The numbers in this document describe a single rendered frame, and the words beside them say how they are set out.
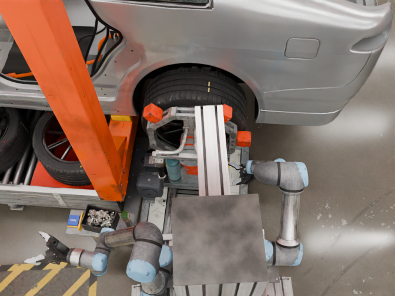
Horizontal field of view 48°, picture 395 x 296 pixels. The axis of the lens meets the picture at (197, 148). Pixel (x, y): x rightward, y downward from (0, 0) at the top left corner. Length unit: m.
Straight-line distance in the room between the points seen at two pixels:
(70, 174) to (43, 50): 1.52
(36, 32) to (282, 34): 1.18
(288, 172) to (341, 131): 1.86
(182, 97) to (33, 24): 1.08
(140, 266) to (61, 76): 0.82
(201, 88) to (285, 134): 1.43
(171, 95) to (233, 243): 1.46
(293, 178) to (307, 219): 1.40
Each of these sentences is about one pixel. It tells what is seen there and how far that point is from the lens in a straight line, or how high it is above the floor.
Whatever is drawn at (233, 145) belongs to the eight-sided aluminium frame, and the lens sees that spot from 2.74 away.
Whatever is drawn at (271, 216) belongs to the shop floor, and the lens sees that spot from 3.45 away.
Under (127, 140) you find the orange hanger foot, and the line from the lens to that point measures 2.97.
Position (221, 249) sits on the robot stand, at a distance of 1.21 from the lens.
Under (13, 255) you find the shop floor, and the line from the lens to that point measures 3.62.
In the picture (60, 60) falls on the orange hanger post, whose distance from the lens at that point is 1.80.
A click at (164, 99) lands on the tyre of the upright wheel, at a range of 2.55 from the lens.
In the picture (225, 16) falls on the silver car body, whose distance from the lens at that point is 2.24.
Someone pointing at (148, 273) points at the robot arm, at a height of 1.44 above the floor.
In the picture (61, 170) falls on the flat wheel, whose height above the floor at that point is 0.50.
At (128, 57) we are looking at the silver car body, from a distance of 2.55.
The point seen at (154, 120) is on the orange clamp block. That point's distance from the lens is 2.57.
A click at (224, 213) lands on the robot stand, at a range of 1.25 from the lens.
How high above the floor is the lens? 3.19
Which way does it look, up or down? 60 degrees down
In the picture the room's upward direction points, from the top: 3 degrees counter-clockwise
